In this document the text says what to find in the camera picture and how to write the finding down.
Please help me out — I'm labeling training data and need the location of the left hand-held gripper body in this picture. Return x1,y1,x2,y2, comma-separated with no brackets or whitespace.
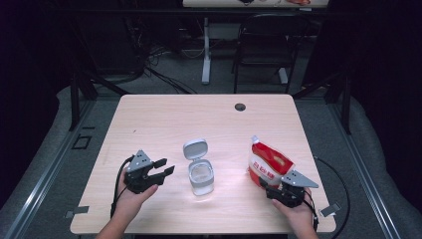
123,148,165,195

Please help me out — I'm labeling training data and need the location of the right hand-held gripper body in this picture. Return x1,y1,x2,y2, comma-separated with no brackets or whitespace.
265,169,319,209

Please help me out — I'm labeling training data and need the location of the red and white spouted pouch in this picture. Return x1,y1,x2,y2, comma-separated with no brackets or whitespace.
247,134,296,191

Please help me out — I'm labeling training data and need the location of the white jar with hinged lid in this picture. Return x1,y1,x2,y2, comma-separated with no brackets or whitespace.
182,138,216,197

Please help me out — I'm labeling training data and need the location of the person's left hand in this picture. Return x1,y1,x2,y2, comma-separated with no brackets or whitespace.
116,168,159,221

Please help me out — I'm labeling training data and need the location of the person's right hand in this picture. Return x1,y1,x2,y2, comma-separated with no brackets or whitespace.
271,188,320,235

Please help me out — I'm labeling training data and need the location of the black metal stand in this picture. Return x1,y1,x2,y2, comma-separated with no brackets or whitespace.
292,70,353,135
68,64,131,131

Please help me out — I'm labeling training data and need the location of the white table foot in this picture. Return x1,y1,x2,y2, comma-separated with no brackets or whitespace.
277,67,290,86

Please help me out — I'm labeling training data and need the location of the white table leg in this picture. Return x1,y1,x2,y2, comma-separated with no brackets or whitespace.
201,17,213,86

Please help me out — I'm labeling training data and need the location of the black folding chair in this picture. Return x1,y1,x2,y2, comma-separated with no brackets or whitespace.
231,13,313,96

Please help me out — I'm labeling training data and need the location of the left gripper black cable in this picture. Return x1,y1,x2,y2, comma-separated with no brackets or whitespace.
109,155,134,219

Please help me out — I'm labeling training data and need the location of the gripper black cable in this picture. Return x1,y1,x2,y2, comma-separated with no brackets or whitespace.
304,155,351,239
109,155,134,219

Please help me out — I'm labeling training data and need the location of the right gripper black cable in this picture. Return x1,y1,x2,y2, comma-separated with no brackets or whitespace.
304,155,351,239

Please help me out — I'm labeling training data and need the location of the aluminium floor rail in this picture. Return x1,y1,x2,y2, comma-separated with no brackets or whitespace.
326,99,403,239
0,99,98,239

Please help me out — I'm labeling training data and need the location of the bundle of floor cables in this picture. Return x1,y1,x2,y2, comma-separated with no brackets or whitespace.
125,16,199,96

